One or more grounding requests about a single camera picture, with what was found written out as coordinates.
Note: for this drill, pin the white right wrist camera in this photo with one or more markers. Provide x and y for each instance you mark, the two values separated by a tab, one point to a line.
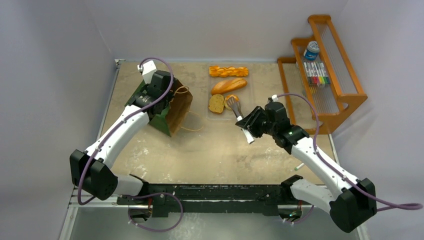
273	98

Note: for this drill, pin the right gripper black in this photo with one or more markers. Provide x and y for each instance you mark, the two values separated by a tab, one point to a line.
249	120

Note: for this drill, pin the orange braided fake bread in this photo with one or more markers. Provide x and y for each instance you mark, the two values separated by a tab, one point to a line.
223	72

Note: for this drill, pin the metal tongs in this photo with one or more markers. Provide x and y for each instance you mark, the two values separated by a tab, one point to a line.
236	108

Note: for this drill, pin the round orange fake bun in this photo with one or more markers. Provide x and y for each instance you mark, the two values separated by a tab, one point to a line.
229	100

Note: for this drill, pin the green capped white marker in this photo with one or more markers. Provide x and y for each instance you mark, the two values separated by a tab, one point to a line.
299	166

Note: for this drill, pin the blue white jar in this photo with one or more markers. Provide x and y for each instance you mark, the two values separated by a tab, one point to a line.
311	51

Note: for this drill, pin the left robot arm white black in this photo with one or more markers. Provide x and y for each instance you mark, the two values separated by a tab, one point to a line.
91	169

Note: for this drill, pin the set of coloured markers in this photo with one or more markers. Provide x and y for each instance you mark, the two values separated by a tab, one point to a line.
316	73

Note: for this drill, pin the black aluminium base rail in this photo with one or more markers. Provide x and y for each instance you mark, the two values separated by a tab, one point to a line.
162	199

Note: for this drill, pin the green brown paper bag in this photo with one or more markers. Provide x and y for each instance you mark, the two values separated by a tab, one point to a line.
171	119

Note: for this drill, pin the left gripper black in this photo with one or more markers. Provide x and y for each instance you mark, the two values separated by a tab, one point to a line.
145	87

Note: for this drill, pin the orange wooden rack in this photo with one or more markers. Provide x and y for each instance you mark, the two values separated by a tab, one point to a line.
336	102

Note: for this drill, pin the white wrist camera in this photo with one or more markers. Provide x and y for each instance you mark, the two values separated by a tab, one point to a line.
147	70
273	98

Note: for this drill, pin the clear plastic tray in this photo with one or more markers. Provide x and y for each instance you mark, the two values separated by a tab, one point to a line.
246	94

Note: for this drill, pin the brown fake bread slice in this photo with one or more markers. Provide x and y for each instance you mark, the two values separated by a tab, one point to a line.
216	104

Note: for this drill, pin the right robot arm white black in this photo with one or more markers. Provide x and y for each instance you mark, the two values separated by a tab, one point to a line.
344	195

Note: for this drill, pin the orange fake baguette loaf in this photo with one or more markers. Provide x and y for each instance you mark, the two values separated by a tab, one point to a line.
226	86

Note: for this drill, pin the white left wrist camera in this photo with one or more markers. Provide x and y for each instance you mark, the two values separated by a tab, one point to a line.
147	70

